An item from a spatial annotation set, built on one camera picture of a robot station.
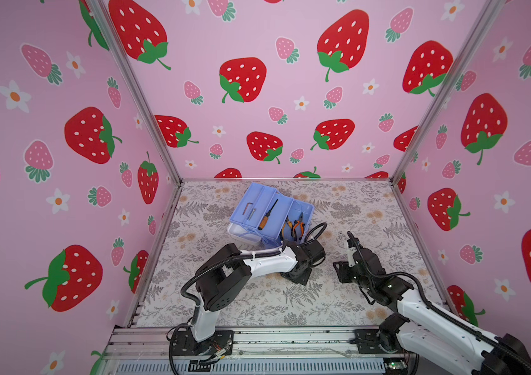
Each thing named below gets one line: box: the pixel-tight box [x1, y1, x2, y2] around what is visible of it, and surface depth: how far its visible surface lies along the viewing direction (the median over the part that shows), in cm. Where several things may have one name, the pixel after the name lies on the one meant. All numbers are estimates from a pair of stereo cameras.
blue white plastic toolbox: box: [227, 182, 315, 247], surface depth 98 cm
